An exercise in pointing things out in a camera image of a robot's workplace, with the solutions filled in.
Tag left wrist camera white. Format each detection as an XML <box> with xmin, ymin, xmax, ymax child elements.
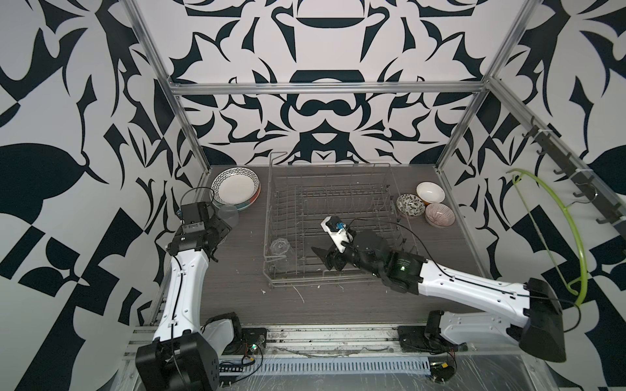
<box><xmin>182</xmin><ymin>222</ymin><xmax>205</xmax><ymax>235</ymax></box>

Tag white slotted cable duct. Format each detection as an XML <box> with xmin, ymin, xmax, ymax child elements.
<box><xmin>220</xmin><ymin>356</ymin><xmax>430</xmax><ymax>377</ymax></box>

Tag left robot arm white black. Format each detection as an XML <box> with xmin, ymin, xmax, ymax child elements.
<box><xmin>135</xmin><ymin>201</ymin><xmax>234</xmax><ymax>390</ymax></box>

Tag clear faceted plastic cup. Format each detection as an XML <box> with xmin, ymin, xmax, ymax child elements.
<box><xmin>269</xmin><ymin>238</ymin><xmax>298</xmax><ymax>275</ymax></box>

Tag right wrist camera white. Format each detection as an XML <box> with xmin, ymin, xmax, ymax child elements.
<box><xmin>320</xmin><ymin>216</ymin><xmax>352</xmax><ymax>253</ymax></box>

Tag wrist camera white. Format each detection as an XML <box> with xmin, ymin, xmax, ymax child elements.
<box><xmin>182</xmin><ymin>222</ymin><xmax>205</xmax><ymax>235</ymax></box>
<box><xmin>320</xmin><ymin>216</ymin><xmax>352</xmax><ymax>253</ymax></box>

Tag white orange small bowl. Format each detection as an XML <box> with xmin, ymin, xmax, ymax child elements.
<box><xmin>416</xmin><ymin>182</ymin><xmax>446</xmax><ymax>205</ymax></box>

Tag pink ribbed bowl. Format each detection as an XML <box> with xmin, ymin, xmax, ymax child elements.
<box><xmin>425</xmin><ymin>203</ymin><xmax>456</xmax><ymax>228</ymax></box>

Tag teal red striped bowl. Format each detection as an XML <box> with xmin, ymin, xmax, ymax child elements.
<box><xmin>212</xmin><ymin>188</ymin><xmax>261</xmax><ymax>211</ymax></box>

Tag small round black device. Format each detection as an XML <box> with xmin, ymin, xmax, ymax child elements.
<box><xmin>429</xmin><ymin>362</ymin><xmax>456</xmax><ymax>384</ymax></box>

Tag zigzag rim white bowl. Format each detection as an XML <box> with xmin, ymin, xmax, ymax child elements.
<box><xmin>211</xmin><ymin>166</ymin><xmax>260</xmax><ymax>205</ymax></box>

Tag aluminium frame bars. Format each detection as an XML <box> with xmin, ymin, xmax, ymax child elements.
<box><xmin>120</xmin><ymin>0</ymin><xmax>626</xmax><ymax>231</ymax></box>

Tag frosted textured plastic cup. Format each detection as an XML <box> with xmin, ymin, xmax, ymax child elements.
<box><xmin>217</xmin><ymin>205</ymin><xmax>240</xmax><ymax>228</ymax></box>

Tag green plastic hanger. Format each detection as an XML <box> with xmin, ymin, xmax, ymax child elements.
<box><xmin>506</xmin><ymin>168</ymin><xmax>589</xmax><ymax>307</ymax></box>

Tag grey wire dish rack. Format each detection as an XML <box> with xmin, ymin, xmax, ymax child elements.
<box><xmin>263</xmin><ymin>152</ymin><xmax>417</xmax><ymax>287</ymax></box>

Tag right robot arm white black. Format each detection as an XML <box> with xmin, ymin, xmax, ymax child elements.
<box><xmin>312</xmin><ymin>228</ymin><xmax>567</xmax><ymax>363</ymax></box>

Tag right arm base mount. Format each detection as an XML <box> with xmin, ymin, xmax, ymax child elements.
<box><xmin>397</xmin><ymin>311</ymin><xmax>468</xmax><ymax>355</ymax></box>

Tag black wall hook rail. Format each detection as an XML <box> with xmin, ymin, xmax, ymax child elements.
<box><xmin>524</xmin><ymin>116</ymin><xmax>625</xmax><ymax>237</ymax></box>

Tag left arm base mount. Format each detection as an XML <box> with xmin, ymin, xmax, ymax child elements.
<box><xmin>201</xmin><ymin>323</ymin><xmax>268</xmax><ymax>356</ymax></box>

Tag black white patterned bowl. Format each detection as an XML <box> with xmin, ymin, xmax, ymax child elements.
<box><xmin>395</xmin><ymin>193</ymin><xmax>425</xmax><ymax>218</ymax></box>

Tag black usb hub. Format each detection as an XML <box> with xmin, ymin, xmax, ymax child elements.
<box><xmin>218</xmin><ymin>362</ymin><xmax>246</xmax><ymax>376</ymax></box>

